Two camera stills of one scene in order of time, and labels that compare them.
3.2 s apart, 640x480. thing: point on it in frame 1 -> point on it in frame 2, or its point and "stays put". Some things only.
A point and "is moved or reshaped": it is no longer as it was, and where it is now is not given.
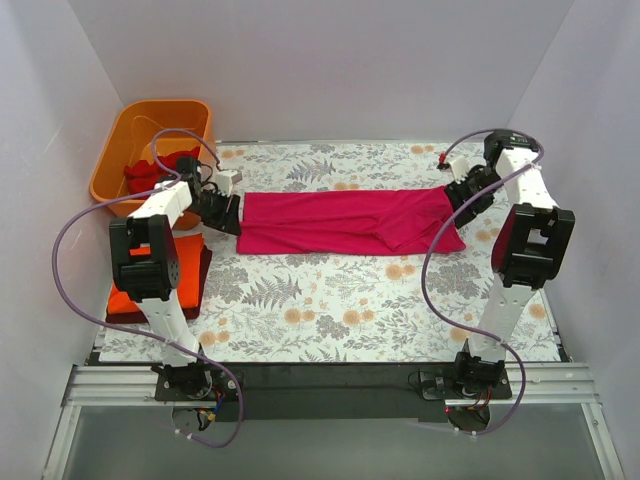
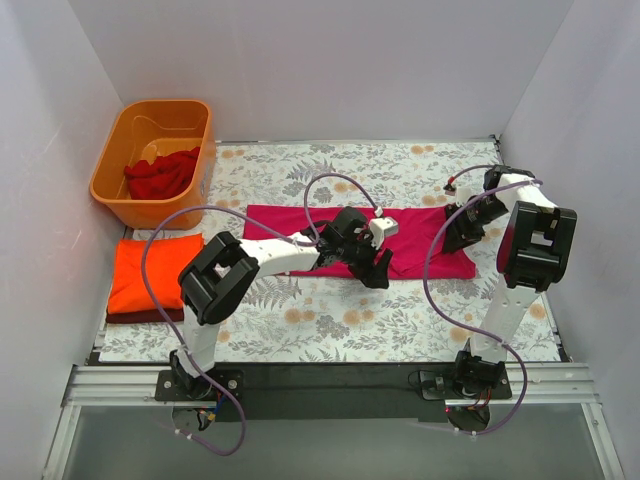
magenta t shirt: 370,222 is moved or reshaped
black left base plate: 222,384 stays put
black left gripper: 223,211 -> 368,261
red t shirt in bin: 142,176 stays put
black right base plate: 441,382 stays put
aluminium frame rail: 531,385 stays put
